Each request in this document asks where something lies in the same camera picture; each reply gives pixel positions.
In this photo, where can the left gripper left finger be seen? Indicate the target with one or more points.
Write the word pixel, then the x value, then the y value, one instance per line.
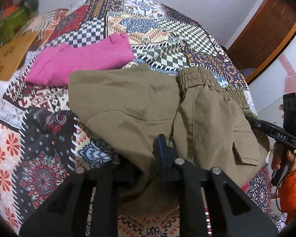
pixel 85 204

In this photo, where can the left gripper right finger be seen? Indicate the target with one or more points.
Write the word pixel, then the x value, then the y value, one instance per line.
pixel 211 204

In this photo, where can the olive green pants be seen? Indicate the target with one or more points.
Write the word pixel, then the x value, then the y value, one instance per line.
pixel 205 122

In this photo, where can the right hand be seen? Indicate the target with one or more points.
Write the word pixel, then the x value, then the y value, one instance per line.
pixel 278 152

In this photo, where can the orange right sleeve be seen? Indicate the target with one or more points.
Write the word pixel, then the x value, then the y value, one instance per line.
pixel 287 195

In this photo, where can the patchwork patterned bedspread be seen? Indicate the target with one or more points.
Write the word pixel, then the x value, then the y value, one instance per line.
pixel 41 140

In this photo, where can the brown wooden door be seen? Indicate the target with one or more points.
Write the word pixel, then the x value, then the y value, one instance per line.
pixel 272 23

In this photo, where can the pink folded pants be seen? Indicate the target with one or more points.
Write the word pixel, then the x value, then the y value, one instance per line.
pixel 53 65

